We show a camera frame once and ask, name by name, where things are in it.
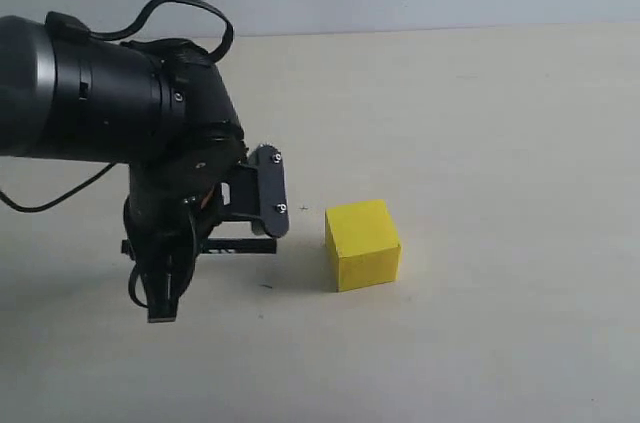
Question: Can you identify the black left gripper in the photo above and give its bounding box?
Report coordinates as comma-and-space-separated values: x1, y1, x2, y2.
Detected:
123, 135, 247, 323

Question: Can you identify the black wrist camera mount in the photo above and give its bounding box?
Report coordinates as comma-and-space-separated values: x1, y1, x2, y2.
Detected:
222, 144, 289, 239

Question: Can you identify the yellow cube block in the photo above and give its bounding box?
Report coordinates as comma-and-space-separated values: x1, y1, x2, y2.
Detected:
325, 199, 402, 292

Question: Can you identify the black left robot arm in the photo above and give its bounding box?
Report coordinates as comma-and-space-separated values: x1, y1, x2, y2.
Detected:
1, 13, 247, 323

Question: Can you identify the black and white marker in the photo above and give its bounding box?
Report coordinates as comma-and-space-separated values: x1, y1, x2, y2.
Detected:
198, 238, 277, 254

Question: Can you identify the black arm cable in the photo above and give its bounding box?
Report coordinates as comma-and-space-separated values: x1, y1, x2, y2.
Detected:
0, 0, 235, 213

